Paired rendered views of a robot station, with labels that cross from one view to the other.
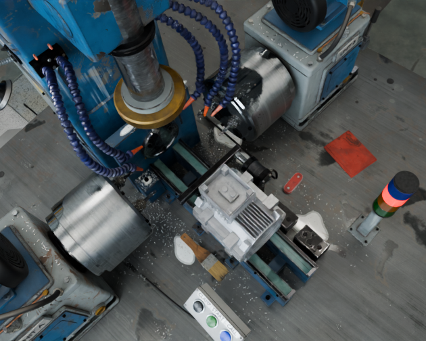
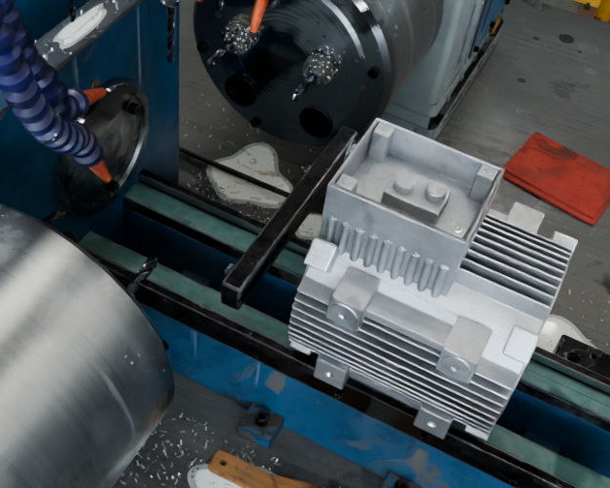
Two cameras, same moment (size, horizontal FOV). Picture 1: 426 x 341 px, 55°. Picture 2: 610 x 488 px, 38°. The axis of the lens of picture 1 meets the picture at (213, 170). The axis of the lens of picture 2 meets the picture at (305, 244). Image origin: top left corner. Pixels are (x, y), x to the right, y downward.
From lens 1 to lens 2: 0.65 m
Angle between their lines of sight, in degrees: 26
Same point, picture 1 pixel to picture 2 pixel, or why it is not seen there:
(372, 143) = (597, 151)
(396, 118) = not seen: outside the picture
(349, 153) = (563, 176)
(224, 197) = (411, 208)
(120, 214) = (82, 307)
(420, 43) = not seen: hidden behind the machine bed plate
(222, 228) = (421, 318)
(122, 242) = (99, 423)
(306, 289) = not seen: outside the picture
